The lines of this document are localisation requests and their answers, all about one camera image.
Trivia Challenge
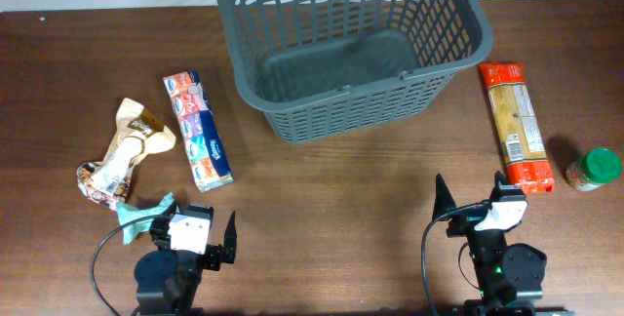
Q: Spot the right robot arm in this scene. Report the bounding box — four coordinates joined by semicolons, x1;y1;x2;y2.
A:
420;172;574;316

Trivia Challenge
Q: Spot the Kleenex tissue multipack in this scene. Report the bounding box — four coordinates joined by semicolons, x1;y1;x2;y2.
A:
162;70;233;192

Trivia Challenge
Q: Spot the orange spaghetti package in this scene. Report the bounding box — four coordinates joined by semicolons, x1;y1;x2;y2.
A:
479;61;555;194

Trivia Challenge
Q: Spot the green lid jar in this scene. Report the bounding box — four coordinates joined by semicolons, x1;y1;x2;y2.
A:
565;148;623;191

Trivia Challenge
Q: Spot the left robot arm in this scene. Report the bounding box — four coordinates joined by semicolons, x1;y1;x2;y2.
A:
134;204;238;316

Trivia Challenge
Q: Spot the grey plastic basket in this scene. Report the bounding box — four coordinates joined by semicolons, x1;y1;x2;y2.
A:
217;0;493;143

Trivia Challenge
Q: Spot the beige crumpled snack bag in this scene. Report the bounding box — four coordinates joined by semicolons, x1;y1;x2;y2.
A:
76;98;176;211

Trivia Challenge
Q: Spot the teal wrapped tissue pack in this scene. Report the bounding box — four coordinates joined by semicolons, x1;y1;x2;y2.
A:
116;193;178;245

